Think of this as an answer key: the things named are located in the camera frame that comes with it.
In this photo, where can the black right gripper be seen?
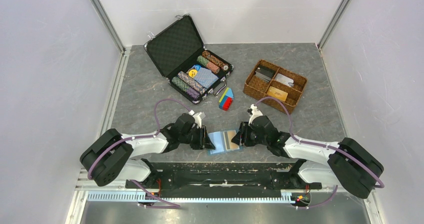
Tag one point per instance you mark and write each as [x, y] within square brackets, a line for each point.
[242, 135]

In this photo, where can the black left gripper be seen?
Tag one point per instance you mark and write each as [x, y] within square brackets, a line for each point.
[203, 141]

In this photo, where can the blue card holder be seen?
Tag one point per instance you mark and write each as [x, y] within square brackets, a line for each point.
[222, 140]

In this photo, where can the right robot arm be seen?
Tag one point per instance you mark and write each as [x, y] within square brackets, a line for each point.
[345, 163]

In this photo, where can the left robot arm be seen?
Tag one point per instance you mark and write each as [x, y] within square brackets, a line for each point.
[118, 156]

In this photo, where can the gold striped card in sleeve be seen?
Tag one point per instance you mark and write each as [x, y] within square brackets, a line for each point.
[228, 144]

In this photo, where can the gold VIP card stack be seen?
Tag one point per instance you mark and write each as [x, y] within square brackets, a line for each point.
[277, 93]

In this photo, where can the blue playing card deck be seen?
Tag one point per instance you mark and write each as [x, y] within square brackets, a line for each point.
[205, 77]

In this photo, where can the dark card stack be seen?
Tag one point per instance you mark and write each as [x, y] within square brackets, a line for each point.
[264, 73]

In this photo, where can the white card stack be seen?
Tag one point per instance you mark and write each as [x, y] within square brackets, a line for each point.
[284, 80]

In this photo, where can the colourful toy brick block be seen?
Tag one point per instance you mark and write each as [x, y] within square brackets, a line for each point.
[226, 99]

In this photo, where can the green purple chip stack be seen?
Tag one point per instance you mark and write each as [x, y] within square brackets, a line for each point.
[185, 88]

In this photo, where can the woven wicker basket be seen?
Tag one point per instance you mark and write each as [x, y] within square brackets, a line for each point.
[258, 88]

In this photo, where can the yellow dealer chip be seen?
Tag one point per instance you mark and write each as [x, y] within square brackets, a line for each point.
[192, 73]

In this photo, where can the green pink chip stack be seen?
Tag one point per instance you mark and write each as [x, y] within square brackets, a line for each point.
[208, 64]

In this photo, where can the brown orange chip stack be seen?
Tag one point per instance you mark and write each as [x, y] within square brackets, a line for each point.
[215, 60]

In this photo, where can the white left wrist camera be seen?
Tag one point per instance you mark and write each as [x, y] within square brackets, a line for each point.
[198, 117]

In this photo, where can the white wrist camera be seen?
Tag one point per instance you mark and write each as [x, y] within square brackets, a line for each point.
[254, 113]
[198, 117]

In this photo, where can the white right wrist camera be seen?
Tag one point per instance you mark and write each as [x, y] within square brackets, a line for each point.
[254, 113]

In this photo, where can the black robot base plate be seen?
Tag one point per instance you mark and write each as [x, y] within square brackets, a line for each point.
[225, 180]

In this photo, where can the white cable duct rail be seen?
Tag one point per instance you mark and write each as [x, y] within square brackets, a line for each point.
[142, 197]

